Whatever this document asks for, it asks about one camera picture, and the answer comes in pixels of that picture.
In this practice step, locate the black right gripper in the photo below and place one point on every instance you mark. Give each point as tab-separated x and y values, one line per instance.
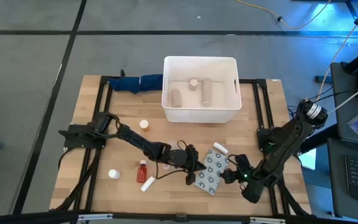
246	172

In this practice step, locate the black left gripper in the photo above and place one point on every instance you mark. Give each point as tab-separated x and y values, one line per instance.
182	158

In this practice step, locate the grey patterned flat pack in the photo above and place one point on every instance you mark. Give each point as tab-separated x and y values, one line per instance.
211	169

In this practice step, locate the white tube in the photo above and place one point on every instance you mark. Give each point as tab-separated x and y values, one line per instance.
148	183
220	148

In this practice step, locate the red-orange medicine bottle white cap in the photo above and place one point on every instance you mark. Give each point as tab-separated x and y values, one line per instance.
141	173

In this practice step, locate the orange pill bottle white cap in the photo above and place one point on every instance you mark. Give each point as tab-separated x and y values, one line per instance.
144	125

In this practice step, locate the beige bandage roll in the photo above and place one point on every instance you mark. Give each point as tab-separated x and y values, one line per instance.
176	98

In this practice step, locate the small white capped bottle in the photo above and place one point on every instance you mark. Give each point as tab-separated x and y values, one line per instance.
114	174

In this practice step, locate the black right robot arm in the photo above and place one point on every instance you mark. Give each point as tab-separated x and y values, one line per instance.
291	137

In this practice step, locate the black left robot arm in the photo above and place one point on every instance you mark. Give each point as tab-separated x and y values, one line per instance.
135	140

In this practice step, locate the white perforated plastic bin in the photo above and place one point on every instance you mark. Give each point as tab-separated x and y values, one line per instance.
197	115

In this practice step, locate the dark grey side desk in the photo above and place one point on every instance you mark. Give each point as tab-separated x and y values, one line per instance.
346	124
337	186

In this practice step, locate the silver metal bracket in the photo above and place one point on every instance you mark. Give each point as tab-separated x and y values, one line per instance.
267	220
95	216

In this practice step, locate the black aluminium table frame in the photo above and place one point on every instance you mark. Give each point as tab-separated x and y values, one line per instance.
135	215

